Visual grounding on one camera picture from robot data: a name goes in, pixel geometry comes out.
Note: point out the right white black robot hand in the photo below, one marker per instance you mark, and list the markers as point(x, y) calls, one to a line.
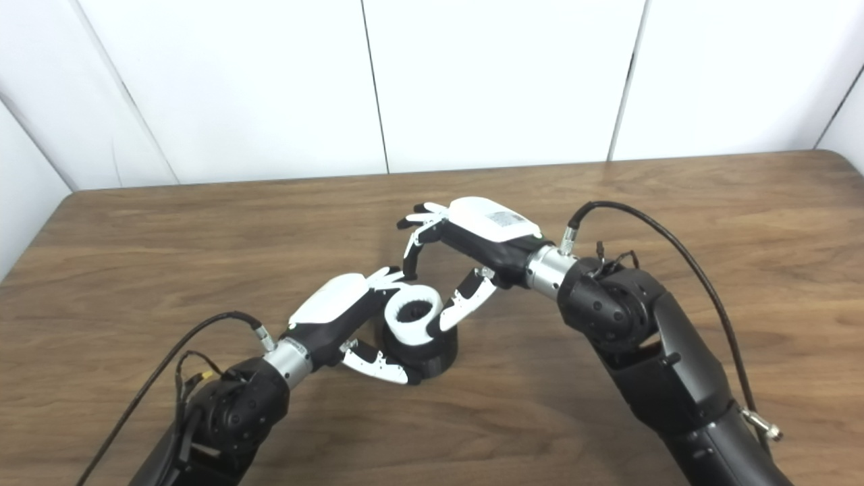
point(493, 236)

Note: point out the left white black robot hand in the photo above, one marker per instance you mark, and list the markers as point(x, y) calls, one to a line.
point(334, 307)

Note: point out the round black part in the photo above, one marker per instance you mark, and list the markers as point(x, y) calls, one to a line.
point(439, 351)

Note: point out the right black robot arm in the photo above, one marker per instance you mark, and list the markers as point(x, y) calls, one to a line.
point(648, 344)

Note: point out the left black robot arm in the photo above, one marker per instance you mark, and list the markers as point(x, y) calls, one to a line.
point(236, 412)

